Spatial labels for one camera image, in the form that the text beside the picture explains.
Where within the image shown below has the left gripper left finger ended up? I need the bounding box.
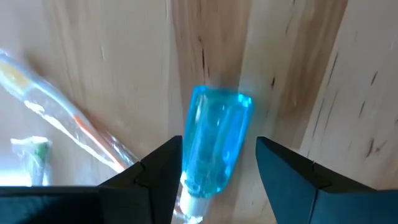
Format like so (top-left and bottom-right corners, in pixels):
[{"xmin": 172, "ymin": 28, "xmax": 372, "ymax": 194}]
[{"xmin": 99, "ymin": 135, "xmax": 183, "ymax": 224}]

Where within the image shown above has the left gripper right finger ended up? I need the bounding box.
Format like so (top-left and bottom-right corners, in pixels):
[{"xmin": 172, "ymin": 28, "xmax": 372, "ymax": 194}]
[{"xmin": 256, "ymin": 136, "xmax": 377, "ymax": 224}]

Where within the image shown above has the yellow toothbrush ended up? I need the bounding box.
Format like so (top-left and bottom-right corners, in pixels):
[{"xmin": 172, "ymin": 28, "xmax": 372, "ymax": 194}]
[{"xmin": 0, "ymin": 48, "xmax": 139, "ymax": 174}]

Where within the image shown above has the green toothbrush in clear wrapper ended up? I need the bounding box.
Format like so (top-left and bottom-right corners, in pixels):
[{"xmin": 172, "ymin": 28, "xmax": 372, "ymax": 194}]
[{"xmin": 10, "ymin": 136, "xmax": 53, "ymax": 187}]

